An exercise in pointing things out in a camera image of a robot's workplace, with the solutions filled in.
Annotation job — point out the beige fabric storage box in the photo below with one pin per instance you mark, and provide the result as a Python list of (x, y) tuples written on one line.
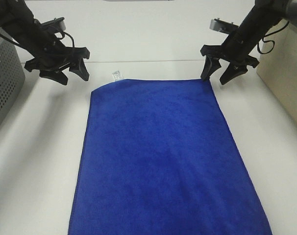
[(278, 69)]

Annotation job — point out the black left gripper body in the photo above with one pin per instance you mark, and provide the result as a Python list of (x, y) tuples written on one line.
[(52, 55)]

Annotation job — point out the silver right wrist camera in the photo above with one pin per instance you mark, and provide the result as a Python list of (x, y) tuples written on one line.
[(222, 26)]

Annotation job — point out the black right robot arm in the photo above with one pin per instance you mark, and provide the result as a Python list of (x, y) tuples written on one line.
[(263, 16)]

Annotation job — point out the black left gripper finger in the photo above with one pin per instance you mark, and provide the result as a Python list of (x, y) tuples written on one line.
[(58, 77), (79, 69)]

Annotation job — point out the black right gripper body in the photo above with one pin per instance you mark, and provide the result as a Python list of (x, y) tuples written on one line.
[(234, 49)]

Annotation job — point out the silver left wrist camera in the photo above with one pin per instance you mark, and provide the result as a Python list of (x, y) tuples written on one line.
[(54, 26)]

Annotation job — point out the blue microfibre towel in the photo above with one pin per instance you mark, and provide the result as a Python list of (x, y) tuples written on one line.
[(159, 159)]

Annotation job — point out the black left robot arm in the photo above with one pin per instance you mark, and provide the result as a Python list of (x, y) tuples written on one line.
[(17, 23)]

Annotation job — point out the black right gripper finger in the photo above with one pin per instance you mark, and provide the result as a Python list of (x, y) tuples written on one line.
[(232, 72), (211, 65)]

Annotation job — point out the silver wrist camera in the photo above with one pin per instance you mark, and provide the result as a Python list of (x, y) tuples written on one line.
[(222, 26), (54, 26)]

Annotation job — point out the grey perforated plastic basket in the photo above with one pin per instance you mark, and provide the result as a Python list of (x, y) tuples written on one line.
[(12, 77)]

